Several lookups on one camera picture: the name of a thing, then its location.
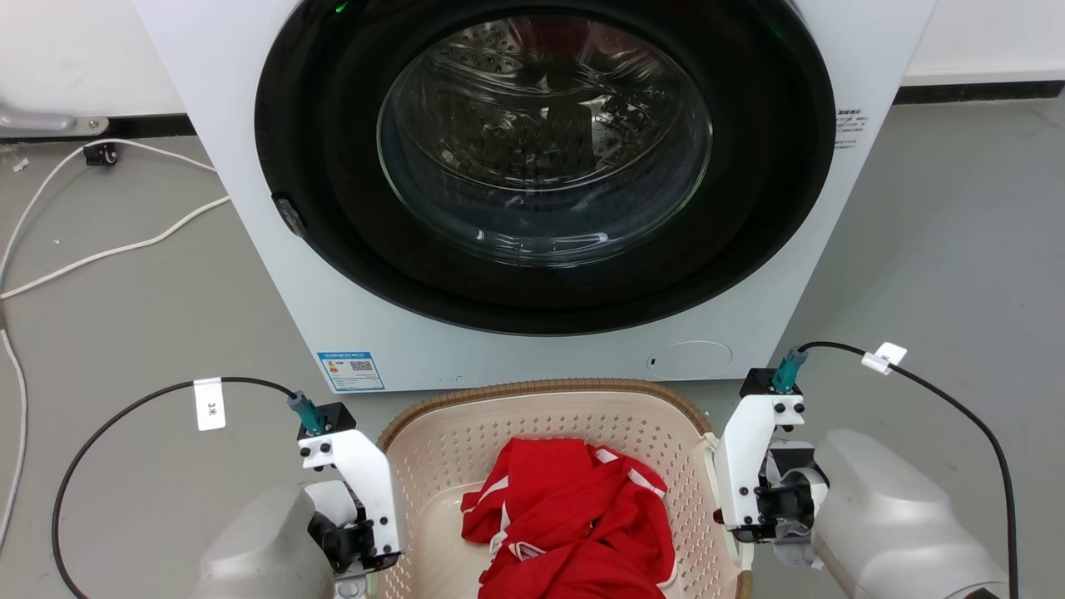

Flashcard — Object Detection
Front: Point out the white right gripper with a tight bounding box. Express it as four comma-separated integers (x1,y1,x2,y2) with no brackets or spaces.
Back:
713,394,830,571

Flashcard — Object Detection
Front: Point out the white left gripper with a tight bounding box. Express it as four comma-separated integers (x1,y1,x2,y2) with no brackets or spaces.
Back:
300,429,409,599

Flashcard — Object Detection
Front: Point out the beige perforated laundry basket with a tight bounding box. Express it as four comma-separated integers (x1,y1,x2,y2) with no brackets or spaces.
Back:
377,379,755,599

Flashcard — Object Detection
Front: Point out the round white filter cover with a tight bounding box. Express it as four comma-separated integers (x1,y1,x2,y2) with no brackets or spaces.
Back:
646,340,734,382

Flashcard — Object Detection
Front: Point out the blue energy label sticker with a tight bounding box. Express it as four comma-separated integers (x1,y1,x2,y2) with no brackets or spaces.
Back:
317,351,386,393

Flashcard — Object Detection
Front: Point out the red garment with white stripes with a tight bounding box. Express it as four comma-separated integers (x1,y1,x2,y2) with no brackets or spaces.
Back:
460,438,677,599

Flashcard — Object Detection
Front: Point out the white tag with print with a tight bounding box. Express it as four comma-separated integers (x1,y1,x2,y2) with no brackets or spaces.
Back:
193,378,227,432

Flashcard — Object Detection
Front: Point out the white front-load washing machine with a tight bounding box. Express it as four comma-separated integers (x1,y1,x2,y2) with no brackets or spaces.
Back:
133,0,939,394

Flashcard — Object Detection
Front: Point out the small printed text sticker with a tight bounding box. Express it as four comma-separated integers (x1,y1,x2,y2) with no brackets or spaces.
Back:
832,106,867,153

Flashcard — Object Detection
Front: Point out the round black glass washer door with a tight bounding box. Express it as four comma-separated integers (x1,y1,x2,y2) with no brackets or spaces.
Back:
254,0,837,336

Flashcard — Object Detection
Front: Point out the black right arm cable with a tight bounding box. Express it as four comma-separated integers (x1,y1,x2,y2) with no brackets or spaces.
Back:
797,340,1021,599

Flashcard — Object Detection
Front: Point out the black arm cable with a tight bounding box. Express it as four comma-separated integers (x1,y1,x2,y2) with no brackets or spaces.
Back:
797,340,1021,599
52,376,300,599

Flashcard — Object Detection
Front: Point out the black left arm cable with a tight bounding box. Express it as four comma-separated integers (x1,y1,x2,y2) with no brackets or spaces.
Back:
52,376,300,599

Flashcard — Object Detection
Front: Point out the small white cable tag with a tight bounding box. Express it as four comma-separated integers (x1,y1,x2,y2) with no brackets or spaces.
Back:
861,342,908,376

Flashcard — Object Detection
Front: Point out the thick white floor cable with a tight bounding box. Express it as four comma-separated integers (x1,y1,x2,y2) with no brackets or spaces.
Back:
0,196,232,300

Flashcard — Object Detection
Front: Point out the thin white floor cable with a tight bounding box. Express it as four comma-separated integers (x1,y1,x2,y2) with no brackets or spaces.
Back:
0,137,219,284

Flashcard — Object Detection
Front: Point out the grey metal wall fixture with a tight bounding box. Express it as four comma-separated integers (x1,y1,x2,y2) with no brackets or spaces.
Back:
0,103,110,139

